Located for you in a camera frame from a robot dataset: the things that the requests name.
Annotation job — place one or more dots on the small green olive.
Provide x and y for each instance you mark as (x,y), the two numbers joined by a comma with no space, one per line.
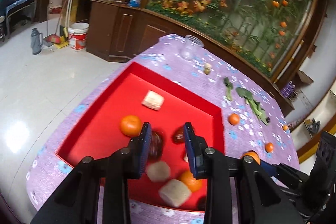
(207,71)

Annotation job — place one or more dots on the clear plastic jar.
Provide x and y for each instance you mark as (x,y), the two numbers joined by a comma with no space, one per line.
(191,46)

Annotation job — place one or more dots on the white red plastic bucket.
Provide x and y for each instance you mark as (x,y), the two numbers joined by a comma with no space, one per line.
(78,36)

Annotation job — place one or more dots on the small green vegetable stalk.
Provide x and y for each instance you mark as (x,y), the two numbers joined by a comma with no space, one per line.
(229,86)

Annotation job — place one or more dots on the grey thermos flask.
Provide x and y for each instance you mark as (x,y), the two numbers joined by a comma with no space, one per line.
(36,41)

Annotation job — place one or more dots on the red shallow box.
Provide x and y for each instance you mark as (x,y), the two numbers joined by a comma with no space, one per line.
(142,99)

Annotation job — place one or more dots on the beige sugarcane piece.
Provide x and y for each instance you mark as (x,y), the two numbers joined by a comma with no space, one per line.
(153,100)
(186,158)
(175,193)
(158,171)

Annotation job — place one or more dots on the wooden cabinet counter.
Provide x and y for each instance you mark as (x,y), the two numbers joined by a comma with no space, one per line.
(117,33)

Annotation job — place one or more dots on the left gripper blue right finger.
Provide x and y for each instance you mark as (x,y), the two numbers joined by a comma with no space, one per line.
(195,149)

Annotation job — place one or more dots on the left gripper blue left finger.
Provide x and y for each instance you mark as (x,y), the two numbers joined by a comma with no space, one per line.
(139,147)

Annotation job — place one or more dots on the small beige nut piece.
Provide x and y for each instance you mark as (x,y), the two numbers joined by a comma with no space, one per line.
(207,66)

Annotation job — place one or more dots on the purple floral tablecloth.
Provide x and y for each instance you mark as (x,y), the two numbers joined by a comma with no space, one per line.
(203,75)

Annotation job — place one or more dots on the green leafy vegetable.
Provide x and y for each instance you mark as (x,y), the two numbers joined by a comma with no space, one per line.
(254,105)

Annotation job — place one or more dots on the dark red jujube date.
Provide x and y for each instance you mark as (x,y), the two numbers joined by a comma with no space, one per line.
(156,146)

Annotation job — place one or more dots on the orange tangerine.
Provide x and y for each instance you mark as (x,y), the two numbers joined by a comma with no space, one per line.
(269,147)
(253,155)
(131,125)
(234,119)
(188,179)

